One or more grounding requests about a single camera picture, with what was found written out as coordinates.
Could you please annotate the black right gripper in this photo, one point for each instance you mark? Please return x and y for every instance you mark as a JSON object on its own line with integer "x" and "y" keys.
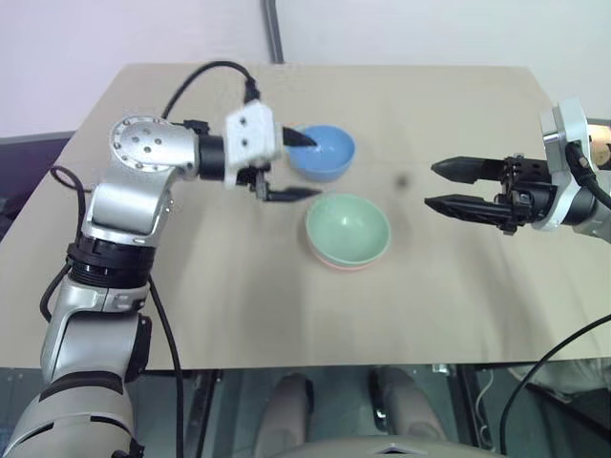
{"x": 527, "y": 191}

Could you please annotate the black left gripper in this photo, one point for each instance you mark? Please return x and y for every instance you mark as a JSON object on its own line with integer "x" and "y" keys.
{"x": 260, "y": 179}

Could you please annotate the blue bowl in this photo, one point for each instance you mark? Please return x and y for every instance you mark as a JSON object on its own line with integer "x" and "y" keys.
{"x": 329, "y": 162}

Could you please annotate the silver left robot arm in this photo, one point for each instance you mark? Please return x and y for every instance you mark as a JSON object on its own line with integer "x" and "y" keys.
{"x": 129, "y": 191}

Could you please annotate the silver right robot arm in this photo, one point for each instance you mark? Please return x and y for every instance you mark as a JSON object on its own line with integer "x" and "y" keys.
{"x": 594, "y": 214}

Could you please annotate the green bowl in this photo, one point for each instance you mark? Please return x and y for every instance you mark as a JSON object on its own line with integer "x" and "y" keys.
{"x": 348, "y": 229}

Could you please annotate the pink bowl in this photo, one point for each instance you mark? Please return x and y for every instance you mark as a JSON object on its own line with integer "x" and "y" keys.
{"x": 343, "y": 268}

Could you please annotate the tan round object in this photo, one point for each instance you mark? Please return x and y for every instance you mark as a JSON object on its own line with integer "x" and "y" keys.
{"x": 602, "y": 148}

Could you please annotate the grey metal pole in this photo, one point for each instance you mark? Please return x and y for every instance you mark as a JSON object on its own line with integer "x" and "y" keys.
{"x": 273, "y": 28}

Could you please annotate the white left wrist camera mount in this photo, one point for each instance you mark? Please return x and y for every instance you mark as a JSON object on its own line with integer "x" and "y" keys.
{"x": 250, "y": 129}

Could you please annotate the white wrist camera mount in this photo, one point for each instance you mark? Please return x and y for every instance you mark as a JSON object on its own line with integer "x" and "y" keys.
{"x": 570, "y": 119}
{"x": 250, "y": 129}

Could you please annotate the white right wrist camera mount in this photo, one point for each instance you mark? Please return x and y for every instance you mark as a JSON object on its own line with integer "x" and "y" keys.
{"x": 570, "y": 119}

